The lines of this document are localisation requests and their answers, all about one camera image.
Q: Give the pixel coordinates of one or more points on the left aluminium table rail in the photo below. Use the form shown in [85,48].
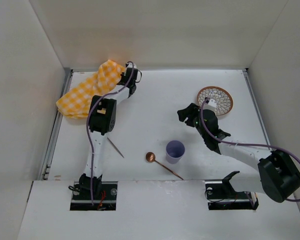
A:
[49,151]

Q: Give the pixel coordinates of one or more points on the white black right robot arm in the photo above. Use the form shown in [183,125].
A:
[277,175]

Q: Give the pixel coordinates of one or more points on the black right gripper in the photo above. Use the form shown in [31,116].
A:
[191,114]

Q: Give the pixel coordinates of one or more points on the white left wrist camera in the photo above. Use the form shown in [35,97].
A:
[130,64]

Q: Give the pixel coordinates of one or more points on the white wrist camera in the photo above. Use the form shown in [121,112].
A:
[210,104]
[130,64]

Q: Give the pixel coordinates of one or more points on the aluminium table rail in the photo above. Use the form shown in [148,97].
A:
[49,151]
[256,107]

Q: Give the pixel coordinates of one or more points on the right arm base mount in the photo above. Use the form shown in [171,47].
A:
[221,197]

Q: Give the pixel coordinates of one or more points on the copper spoon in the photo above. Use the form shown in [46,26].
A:
[151,158]

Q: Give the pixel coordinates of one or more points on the floral patterned ceramic plate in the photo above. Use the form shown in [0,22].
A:
[224,101]

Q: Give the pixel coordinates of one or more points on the copper fork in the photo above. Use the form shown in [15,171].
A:
[115,147]

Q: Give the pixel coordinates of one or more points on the right aluminium table rail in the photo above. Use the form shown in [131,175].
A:
[256,107]

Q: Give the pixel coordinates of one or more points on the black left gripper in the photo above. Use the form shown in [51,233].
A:
[123,78]

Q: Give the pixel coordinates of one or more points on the yellow white checkered cloth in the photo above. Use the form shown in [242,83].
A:
[76,103]

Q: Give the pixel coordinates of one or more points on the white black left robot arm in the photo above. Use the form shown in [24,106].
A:
[100,122]

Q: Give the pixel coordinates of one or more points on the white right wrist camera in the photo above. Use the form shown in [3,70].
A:
[210,104]

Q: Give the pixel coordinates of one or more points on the lilac plastic cup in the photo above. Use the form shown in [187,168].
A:
[174,151]

